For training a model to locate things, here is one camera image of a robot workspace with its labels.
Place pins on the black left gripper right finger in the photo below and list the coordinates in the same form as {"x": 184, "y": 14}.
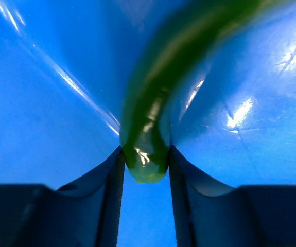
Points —
{"x": 208, "y": 212}

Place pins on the blue plastic tray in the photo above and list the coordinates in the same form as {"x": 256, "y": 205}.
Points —
{"x": 64, "y": 73}

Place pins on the green chili pepper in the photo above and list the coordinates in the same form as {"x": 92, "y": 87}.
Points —
{"x": 183, "y": 40}

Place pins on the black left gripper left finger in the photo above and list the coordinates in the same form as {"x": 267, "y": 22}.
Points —
{"x": 83, "y": 212}

